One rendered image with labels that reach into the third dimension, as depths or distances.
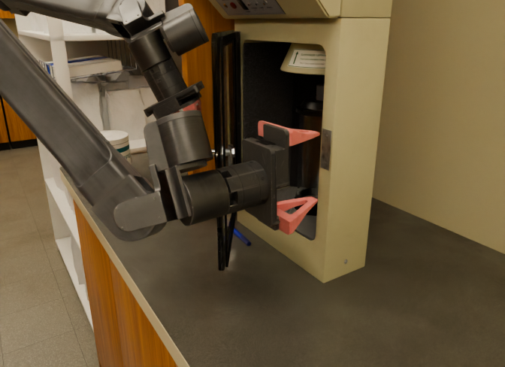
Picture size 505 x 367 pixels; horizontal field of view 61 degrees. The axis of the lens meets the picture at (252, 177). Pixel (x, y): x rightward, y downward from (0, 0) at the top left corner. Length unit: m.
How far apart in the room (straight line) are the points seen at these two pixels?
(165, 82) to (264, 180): 0.29
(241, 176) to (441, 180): 0.72
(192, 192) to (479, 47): 0.76
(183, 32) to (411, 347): 0.60
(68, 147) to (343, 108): 0.43
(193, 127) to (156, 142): 0.05
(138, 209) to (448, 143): 0.81
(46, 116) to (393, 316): 0.61
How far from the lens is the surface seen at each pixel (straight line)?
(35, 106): 0.55
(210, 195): 0.48
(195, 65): 0.97
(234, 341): 0.71
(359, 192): 0.81
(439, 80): 1.11
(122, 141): 1.30
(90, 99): 1.94
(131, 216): 0.48
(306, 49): 0.81
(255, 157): 0.53
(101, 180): 0.50
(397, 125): 1.19
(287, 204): 0.60
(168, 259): 0.92
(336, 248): 0.82
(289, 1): 0.72
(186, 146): 0.48
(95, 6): 0.85
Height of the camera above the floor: 1.40
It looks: 20 degrees down
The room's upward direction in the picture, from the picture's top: straight up
